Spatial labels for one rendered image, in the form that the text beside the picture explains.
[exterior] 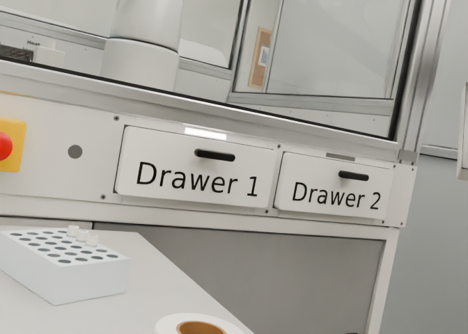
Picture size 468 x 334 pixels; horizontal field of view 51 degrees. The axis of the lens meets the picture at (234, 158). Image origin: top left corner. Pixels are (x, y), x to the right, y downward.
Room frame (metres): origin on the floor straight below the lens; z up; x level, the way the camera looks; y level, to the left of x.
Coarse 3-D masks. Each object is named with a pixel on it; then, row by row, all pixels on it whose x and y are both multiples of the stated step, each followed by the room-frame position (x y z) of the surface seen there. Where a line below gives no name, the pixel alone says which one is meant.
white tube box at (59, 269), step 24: (0, 240) 0.52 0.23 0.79; (24, 240) 0.52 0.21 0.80; (48, 240) 0.52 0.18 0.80; (72, 240) 0.54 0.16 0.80; (0, 264) 0.51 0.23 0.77; (24, 264) 0.49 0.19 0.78; (48, 264) 0.46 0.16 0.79; (72, 264) 0.46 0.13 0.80; (96, 264) 0.48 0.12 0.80; (120, 264) 0.50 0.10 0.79; (48, 288) 0.46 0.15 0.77; (72, 288) 0.46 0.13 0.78; (96, 288) 0.48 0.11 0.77; (120, 288) 0.51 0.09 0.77
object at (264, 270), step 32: (0, 224) 0.72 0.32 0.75; (32, 224) 0.74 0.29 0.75; (64, 224) 0.77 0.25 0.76; (96, 224) 0.79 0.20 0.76; (128, 224) 0.82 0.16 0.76; (160, 224) 0.84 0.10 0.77; (192, 224) 0.87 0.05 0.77; (224, 224) 0.90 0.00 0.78; (256, 224) 0.94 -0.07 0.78; (288, 224) 0.97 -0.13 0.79; (320, 224) 1.01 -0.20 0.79; (352, 224) 1.06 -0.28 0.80; (192, 256) 0.88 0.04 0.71; (224, 256) 0.92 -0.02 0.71; (256, 256) 0.95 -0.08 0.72; (288, 256) 0.99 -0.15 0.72; (320, 256) 1.03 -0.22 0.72; (352, 256) 1.08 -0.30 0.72; (384, 256) 1.12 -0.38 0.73; (224, 288) 0.92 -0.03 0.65; (256, 288) 0.96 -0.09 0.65; (288, 288) 1.00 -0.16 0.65; (320, 288) 1.04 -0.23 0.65; (352, 288) 1.09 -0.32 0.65; (384, 288) 1.13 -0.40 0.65; (256, 320) 0.97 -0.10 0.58; (288, 320) 1.01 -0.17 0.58; (320, 320) 1.05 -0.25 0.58; (352, 320) 1.10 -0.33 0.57
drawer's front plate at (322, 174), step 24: (288, 168) 0.93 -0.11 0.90; (312, 168) 0.96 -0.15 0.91; (336, 168) 0.99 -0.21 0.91; (360, 168) 1.02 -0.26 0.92; (384, 168) 1.07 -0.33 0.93; (288, 192) 0.94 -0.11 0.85; (336, 192) 1.00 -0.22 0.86; (360, 192) 1.03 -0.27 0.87; (384, 192) 1.06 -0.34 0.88; (360, 216) 1.04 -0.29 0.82; (384, 216) 1.07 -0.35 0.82
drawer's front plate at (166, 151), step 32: (128, 128) 0.77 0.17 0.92; (128, 160) 0.78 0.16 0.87; (160, 160) 0.80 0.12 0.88; (192, 160) 0.83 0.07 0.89; (256, 160) 0.89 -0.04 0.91; (128, 192) 0.78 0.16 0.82; (160, 192) 0.81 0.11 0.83; (192, 192) 0.84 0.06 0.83; (224, 192) 0.87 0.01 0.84; (256, 192) 0.90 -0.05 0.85
